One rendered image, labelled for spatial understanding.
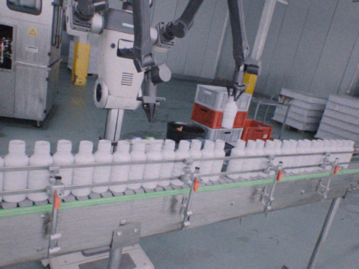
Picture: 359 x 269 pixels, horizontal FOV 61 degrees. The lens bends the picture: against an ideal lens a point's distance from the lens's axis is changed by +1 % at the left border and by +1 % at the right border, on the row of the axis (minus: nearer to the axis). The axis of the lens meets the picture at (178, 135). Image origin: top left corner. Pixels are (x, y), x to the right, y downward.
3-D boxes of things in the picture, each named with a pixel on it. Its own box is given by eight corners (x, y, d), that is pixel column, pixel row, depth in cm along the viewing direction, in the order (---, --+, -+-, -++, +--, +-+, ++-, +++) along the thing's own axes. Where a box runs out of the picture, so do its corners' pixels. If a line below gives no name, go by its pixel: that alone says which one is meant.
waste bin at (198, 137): (169, 188, 333) (180, 133, 315) (150, 170, 368) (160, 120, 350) (201, 184, 359) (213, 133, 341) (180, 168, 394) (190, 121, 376)
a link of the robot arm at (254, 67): (241, 45, 149) (234, 55, 145) (264, 49, 144) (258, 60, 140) (241, 64, 158) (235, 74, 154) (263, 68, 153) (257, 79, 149)
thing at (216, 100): (216, 110, 344) (221, 92, 338) (192, 101, 372) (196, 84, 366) (248, 111, 384) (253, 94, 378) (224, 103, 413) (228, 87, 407)
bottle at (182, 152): (185, 182, 115) (194, 142, 111) (180, 188, 110) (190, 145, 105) (171, 177, 117) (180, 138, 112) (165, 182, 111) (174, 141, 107)
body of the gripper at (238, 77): (234, 84, 161) (238, 70, 159) (247, 88, 153) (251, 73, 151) (225, 83, 158) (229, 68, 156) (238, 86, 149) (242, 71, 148)
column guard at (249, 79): (243, 104, 1094) (251, 74, 1064) (235, 101, 1125) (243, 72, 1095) (251, 105, 1117) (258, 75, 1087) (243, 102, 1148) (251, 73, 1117)
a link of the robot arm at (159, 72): (148, 53, 123) (132, 59, 118) (165, 46, 114) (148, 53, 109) (159, 81, 126) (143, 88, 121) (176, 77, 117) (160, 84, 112)
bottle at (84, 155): (69, 197, 89) (75, 145, 85) (70, 187, 95) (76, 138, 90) (90, 198, 91) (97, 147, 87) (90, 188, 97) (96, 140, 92)
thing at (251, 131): (242, 142, 405) (245, 127, 399) (221, 133, 435) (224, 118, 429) (269, 142, 441) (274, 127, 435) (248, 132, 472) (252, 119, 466)
